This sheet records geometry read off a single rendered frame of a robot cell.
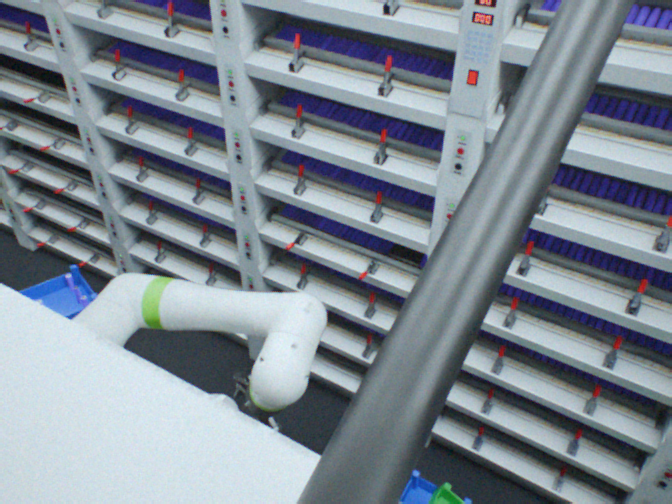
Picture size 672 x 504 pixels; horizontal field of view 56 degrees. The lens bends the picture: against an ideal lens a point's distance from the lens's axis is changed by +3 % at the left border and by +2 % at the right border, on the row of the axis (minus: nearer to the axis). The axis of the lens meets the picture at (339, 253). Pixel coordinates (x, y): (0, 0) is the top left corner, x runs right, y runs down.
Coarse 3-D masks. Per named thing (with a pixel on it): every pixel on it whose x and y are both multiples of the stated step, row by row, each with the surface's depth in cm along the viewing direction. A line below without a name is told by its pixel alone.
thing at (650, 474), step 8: (664, 440) 163; (664, 448) 164; (648, 456) 177; (656, 456) 167; (664, 456) 166; (648, 464) 172; (656, 464) 169; (648, 472) 172; (656, 472) 170; (648, 480) 173; (640, 488) 177; (648, 488) 175; (656, 488) 173; (632, 496) 180; (640, 496) 178; (648, 496) 177; (656, 496) 175; (664, 496) 174
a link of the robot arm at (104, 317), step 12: (96, 300) 134; (108, 300) 133; (84, 312) 131; (96, 312) 130; (108, 312) 131; (120, 312) 132; (84, 324) 127; (96, 324) 128; (108, 324) 129; (120, 324) 132; (132, 324) 135; (108, 336) 128; (120, 336) 131
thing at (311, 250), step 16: (272, 208) 207; (256, 224) 203; (304, 224) 204; (272, 240) 205; (288, 240) 201; (304, 256) 201; (320, 256) 195; (336, 256) 194; (352, 272) 192; (384, 272) 188; (384, 288) 189; (400, 288) 184
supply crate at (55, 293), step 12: (60, 276) 208; (72, 276) 210; (36, 288) 205; (48, 288) 207; (60, 288) 210; (84, 288) 211; (36, 300) 206; (48, 300) 206; (60, 300) 206; (72, 300) 206; (60, 312) 202; (72, 312) 202
